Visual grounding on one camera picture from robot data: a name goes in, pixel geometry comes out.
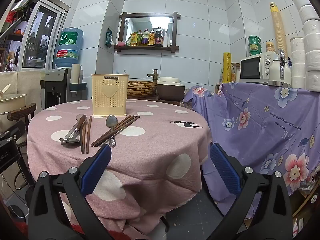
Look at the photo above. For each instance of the cream cooking pot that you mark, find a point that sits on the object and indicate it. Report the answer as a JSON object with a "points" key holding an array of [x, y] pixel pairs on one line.
{"points": [[12, 103]]}

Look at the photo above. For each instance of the woven wicker basin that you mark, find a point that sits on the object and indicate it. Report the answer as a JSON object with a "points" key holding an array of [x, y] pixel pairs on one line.
{"points": [[141, 88]]}

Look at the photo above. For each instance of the green tin canister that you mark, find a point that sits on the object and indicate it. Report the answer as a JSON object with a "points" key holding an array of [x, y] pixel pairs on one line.
{"points": [[254, 47], [254, 40], [255, 53]]}

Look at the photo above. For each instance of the dark soy sauce bottle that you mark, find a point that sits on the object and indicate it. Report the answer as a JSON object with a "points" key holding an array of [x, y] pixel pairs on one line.
{"points": [[159, 37]]}

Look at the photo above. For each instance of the pink round sponge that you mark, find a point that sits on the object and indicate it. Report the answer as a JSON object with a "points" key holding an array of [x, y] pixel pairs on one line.
{"points": [[121, 43]]}

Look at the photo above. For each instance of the stacks of white paper bowls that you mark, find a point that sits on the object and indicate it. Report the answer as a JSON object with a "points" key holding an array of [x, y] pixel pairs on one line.
{"points": [[308, 42]]}

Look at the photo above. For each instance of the white microwave oven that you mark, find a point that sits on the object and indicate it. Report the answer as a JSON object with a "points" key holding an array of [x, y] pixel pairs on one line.
{"points": [[252, 67]]}

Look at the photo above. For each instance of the green wall packet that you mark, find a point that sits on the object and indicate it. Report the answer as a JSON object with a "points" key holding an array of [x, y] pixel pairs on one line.
{"points": [[109, 38]]}

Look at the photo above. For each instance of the dark wooden stool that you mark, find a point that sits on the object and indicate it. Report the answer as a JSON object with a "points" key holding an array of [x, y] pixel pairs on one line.
{"points": [[22, 111]]}

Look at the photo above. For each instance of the cream perforated utensil holder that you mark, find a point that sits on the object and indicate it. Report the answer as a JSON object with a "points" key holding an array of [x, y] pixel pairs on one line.
{"points": [[110, 102]]}

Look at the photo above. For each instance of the cream electric kettle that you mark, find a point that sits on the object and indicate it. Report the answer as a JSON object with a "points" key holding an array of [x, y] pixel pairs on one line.
{"points": [[280, 72]]}

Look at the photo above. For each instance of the brown and white rice cooker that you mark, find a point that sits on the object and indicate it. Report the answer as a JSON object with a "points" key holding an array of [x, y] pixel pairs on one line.
{"points": [[171, 90]]}

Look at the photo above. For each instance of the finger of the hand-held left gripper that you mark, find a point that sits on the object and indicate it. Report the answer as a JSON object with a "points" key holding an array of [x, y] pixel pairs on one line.
{"points": [[10, 136]]}

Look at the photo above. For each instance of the white framed window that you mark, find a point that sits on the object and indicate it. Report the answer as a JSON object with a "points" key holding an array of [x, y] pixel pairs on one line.
{"points": [[42, 35]]}

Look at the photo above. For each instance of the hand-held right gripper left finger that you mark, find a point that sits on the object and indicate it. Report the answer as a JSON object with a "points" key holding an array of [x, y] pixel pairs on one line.
{"points": [[96, 171]]}

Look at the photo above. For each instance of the green oil bottle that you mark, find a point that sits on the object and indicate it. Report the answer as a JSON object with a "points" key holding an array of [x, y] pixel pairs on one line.
{"points": [[139, 38]]}

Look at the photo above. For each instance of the wooden spatula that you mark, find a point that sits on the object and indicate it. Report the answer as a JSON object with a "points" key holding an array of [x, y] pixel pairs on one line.
{"points": [[5, 90]]}

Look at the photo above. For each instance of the blue water jug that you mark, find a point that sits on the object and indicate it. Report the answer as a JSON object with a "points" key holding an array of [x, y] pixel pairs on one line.
{"points": [[68, 47]]}

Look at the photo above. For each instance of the yellow lidded jar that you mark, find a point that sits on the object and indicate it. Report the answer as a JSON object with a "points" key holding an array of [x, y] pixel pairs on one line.
{"points": [[270, 47]]}

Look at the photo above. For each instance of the yellow oil pouch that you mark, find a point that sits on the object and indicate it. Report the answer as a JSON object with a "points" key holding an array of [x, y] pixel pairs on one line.
{"points": [[132, 40]]}

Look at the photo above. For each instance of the pink polka-dot tablecloth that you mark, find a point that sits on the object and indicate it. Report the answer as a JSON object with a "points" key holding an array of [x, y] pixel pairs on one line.
{"points": [[150, 155]]}

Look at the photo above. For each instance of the grey water dispenser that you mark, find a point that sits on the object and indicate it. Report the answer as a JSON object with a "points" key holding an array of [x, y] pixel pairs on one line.
{"points": [[56, 85]]}

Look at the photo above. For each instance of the blue cup holder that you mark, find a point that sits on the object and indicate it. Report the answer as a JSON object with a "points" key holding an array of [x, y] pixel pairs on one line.
{"points": [[78, 86]]}

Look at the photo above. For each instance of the tall stack of paper cups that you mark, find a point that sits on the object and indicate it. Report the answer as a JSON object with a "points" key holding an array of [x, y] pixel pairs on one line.
{"points": [[278, 27]]}

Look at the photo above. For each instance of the yellow label sauce bottle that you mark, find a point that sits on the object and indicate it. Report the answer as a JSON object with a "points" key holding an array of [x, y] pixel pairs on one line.
{"points": [[152, 38]]}

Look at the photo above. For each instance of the wooden framed mirror shelf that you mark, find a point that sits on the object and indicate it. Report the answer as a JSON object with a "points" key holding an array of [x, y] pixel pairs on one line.
{"points": [[147, 48]]}

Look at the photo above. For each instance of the cream paper cup tube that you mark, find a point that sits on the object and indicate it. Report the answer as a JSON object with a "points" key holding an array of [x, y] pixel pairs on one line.
{"points": [[75, 73]]}

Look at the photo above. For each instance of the cardboard box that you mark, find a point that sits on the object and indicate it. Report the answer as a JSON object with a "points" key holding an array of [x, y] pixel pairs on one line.
{"points": [[305, 212]]}

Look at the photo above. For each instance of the bronze bamboo-style faucet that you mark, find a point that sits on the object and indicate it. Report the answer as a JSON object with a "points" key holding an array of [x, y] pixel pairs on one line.
{"points": [[153, 75]]}

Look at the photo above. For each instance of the dark wooden counter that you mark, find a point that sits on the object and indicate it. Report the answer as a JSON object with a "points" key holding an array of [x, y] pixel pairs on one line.
{"points": [[155, 101]]}

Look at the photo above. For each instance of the cluttered shelf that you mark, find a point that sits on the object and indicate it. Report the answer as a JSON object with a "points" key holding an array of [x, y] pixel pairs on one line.
{"points": [[11, 37]]}

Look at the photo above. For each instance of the glass jar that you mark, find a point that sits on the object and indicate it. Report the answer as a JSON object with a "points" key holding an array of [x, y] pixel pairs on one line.
{"points": [[235, 72]]}

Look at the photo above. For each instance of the purple label bottle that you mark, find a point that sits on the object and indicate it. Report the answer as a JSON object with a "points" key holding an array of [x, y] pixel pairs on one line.
{"points": [[145, 38]]}

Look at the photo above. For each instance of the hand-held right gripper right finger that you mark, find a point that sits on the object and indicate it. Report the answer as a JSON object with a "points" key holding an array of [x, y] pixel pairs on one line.
{"points": [[225, 170]]}

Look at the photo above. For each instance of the beige cloth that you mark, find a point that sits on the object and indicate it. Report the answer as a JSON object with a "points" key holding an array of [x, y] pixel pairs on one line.
{"points": [[27, 82]]}

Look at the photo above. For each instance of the metal spoon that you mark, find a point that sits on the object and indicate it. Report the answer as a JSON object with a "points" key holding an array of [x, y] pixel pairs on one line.
{"points": [[111, 122], [79, 118]]}

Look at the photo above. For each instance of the purple floral cloth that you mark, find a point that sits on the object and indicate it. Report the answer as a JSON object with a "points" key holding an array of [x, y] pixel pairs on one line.
{"points": [[257, 130]]}

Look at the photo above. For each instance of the yellow wrap roll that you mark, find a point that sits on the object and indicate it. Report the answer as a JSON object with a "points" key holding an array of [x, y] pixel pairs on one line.
{"points": [[227, 67]]}

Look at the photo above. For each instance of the white plastic bottle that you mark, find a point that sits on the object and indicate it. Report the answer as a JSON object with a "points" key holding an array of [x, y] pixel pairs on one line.
{"points": [[168, 41]]}

